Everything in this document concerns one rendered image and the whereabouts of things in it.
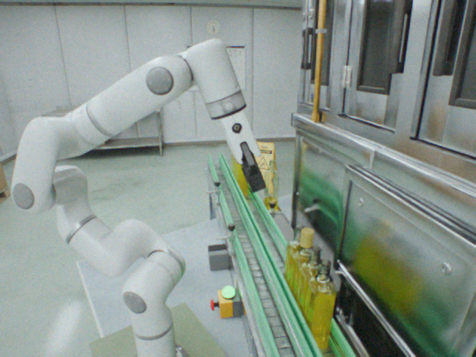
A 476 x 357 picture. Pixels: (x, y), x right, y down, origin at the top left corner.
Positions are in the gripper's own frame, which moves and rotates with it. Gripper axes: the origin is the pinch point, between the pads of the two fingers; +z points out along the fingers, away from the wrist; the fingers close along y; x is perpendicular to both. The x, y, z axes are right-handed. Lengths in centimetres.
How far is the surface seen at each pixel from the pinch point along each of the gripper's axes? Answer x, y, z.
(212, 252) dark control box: 23, 49, 46
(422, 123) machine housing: -35.1, -8.9, -0.7
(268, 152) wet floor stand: -57, 318, 112
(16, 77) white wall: 295, 578, -122
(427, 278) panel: -22.1, -22.8, 23.0
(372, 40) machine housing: -41.2, 12.6, -16.4
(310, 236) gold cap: -8.9, 4.0, 23.2
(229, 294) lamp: 20, 21, 46
